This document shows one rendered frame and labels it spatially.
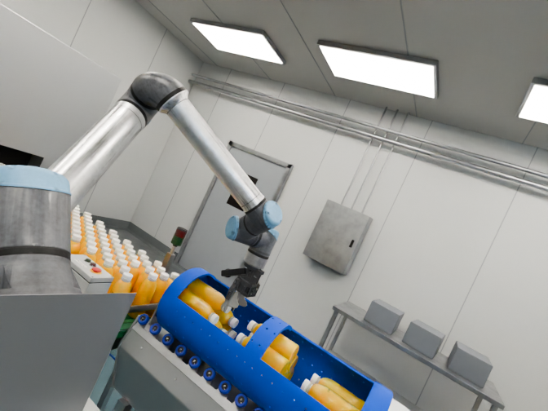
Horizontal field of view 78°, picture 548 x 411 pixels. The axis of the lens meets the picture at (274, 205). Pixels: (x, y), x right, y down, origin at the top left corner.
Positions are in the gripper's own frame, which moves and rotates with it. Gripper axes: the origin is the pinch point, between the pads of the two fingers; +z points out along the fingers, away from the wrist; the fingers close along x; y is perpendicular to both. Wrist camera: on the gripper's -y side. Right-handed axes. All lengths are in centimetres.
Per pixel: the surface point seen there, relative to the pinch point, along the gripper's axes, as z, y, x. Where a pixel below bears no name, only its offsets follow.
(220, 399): 23.8, 18.2, -11.9
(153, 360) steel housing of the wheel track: 28.7, -12.8, -13.4
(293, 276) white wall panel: 35, -90, 329
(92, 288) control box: 11, -38, -32
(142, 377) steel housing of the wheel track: 36.9, -14.6, -13.2
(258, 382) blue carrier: 9.3, 28.9, -14.7
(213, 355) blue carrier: 12.2, 9.5, -14.0
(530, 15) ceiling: -225, 51, 117
